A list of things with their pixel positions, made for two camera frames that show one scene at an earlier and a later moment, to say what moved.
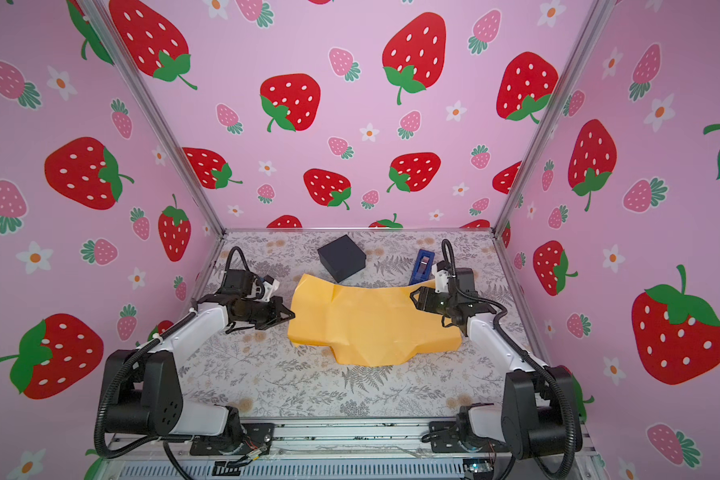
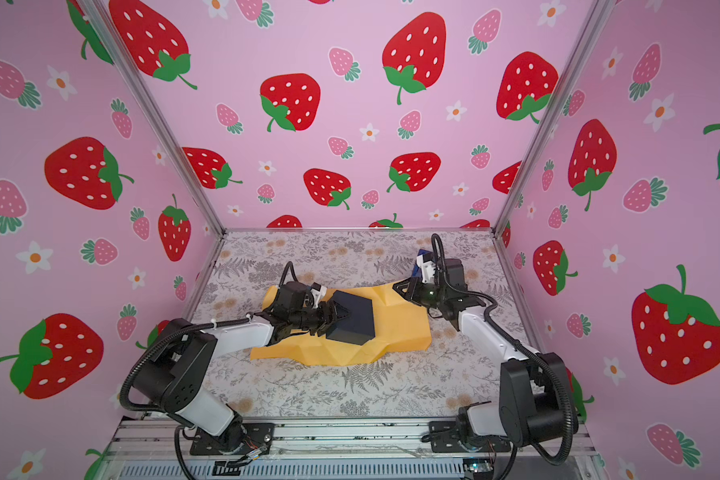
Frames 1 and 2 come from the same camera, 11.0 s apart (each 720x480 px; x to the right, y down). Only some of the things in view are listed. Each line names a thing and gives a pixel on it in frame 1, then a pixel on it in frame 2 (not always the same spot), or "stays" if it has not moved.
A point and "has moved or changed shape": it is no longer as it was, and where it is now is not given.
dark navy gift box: x=342 y=258 → x=356 y=327
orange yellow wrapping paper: x=369 y=326 has moved or changed shape
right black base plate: x=447 y=436 stays
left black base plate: x=255 y=437 stays
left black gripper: x=276 y=306 → x=326 y=319
